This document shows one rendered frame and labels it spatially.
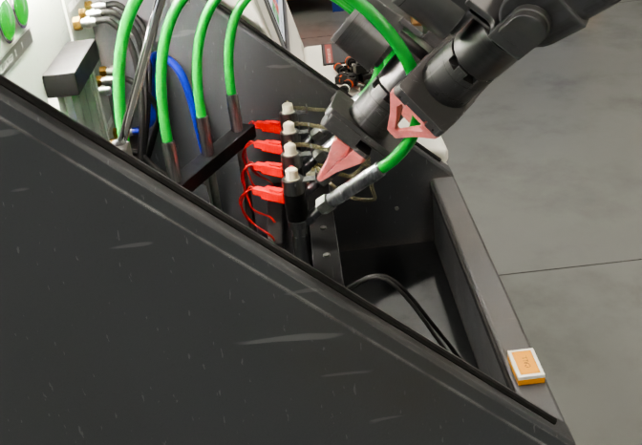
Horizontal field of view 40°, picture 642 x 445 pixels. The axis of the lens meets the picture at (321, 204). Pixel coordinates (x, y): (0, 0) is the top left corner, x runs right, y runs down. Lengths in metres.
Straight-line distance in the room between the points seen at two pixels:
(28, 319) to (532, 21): 0.50
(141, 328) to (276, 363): 0.13
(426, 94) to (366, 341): 0.25
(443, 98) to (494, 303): 0.36
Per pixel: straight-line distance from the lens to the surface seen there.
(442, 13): 0.82
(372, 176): 0.99
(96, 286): 0.81
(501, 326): 1.12
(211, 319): 0.81
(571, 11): 0.76
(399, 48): 0.93
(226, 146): 1.31
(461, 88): 0.87
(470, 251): 1.27
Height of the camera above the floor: 1.59
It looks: 27 degrees down
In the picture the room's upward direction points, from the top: 7 degrees counter-clockwise
